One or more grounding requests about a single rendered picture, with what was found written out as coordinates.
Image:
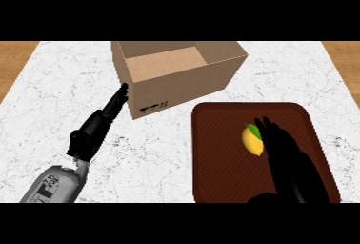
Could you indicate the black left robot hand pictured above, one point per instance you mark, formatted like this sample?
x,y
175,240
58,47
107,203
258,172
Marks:
x,y
94,130

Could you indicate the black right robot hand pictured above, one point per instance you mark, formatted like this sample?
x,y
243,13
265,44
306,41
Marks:
x,y
293,168

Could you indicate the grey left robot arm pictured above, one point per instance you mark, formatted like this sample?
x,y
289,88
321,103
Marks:
x,y
57,186

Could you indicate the yellow lemon with green leaf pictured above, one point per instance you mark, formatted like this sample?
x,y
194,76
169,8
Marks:
x,y
252,143

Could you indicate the dark brown tray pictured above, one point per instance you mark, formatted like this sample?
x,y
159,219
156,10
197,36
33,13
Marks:
x,y
221,158

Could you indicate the brown cardboard box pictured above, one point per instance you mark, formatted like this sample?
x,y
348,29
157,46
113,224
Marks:
x,y
188,83

